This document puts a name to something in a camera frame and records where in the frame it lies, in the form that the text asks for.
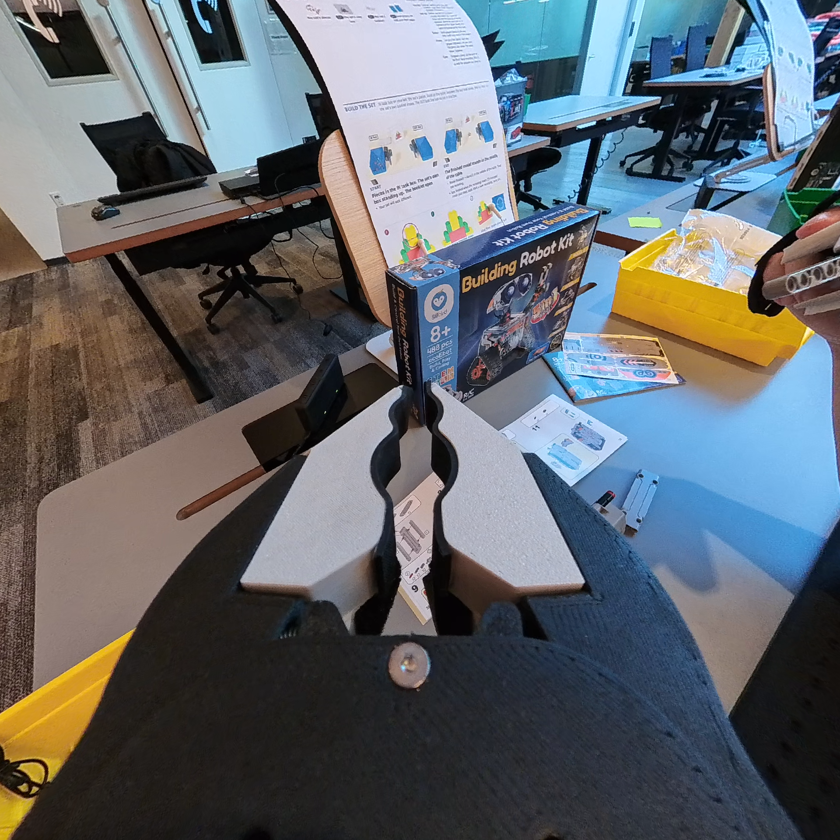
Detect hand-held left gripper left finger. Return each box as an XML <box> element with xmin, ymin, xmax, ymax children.
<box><xmin>241</xmin><ymin>386</ymin><xmax>403</xmax><ymax>635</ymax></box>

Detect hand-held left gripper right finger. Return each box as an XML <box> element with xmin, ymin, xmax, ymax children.
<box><xmin>428</xmin><ymin>382</ymin><xmax>587</xmax><ymax>635</ymax></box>

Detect black and grey brick assembly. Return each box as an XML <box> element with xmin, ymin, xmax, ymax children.
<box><xmin>594</xmin><ymin>469</ymin><xmax>659</xmax><ymax>534</ymax></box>

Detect brown-edged office desk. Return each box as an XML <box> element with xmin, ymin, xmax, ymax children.
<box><xmin>56</xmin><ymin>167</ymin><xmax>336</xmax><ymax>401</ymax></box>
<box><xmin>521</xmin><ymin>95</ymin><xmax>660</xmax><ymax>211</ymax></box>
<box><xmin>643</xmin><ymin>66</ymin><xmax>765</xmax><ymax>181</ymax></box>

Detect grey desk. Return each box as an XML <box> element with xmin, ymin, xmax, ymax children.
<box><xmin>33</xmin><ymin>167</ymin><xmax>840</xmax><ymax>723</ymax></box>

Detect wooden document stand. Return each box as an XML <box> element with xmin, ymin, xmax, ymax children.
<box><xmin>761</xmin><ymin>62</ymin><xmax>818</xmax><ymax>161</ymax></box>
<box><xmin>319</xmin><ymin>129</ymin><xmax>519</xmax><ymax>376</ymax></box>

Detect open instruction manual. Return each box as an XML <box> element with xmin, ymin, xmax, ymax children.
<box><xmin>392</xmin><ymin>394</ymin><xmax>629</xmax><ymax>624</ymax></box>

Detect printed instruction sheet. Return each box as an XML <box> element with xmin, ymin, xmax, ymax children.
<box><xmin>276</xmin><ymin>0</ymin><xmax>516</xmax><ymax>263</ymax></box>
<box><xmin>748</xmin><ymin>0</ymin><xmax>818</xmax><ymax>122</ymax></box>

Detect black plastic device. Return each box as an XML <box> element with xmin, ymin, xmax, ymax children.
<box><xmin>295</xmin><ymin>354</ymin><xmax>347</xmax><ymax>431</ymax></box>

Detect clear plastic bags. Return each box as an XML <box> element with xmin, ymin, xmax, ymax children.
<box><xmin>653</xmin><ymin>209</ymin><xmax>788</xmax><ymax>296</ymax></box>

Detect blue booklet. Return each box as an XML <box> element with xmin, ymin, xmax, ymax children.
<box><xmin>543</xmin><ymin>354</ymin><xmax>686</xmax><ymax>403</ymax></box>

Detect black office chair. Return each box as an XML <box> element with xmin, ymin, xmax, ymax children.
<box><xmin>512</xmin><ymin>146</ymin><xmax>563</xmax><ymax>211</ymax></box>
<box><xmin>82</xmin><ymin>112</ymin><xmax>303</xmax><ymax>336</ymax></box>
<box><xmin>620</xmin><ymin>23</ymin><xmax>713</xmax><ymax>178</ymax></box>

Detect yellow storage bin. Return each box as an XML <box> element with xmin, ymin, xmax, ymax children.
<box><xmin>612</xmin><ymin>230</ymin><xmax>815</xmax><ymax>367</ymax></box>
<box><xmin>0</xmin><ymin>630</ymin><xmax>135</xmax><ymax>840</ymax></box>

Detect blue robot kit box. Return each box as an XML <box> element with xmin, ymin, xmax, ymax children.
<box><xmin>386</xmin><ymin>209</ymin><xmax>600</xmax><ymax>427</ymax></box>

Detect toy kit bucket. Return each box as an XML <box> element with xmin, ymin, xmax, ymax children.
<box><xmin>495</xmin><ymin>69</ymin><xmax>529</xmax><ymax>145</ymax></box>

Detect black perforated pad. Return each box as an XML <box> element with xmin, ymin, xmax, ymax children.
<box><xmin>728</xmin><ymin>545</ymin><xmax>840</xmax><ymax>840</ymax></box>

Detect black laptop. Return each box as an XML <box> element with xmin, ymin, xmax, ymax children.
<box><xmin>218</xmin><ymin>139</ymin><xmax>322</xmax><ymax>199</ymax></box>

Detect black keyboard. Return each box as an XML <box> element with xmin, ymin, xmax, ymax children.
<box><xmin>97</xmin><ymin>174</ymin><xmax>207</xmax><ymax>206</ymax></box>

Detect black jacket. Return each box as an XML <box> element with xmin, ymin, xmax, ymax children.
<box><xmin>118</xmin><ymin>139</ymin><xmax>217</xmax><ymax>191</ymax></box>

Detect black cable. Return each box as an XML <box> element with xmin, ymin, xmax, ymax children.
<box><xmin>0</xmin><ymin>745</ymin><xmax>52</xmax><ymax>800</ymax></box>

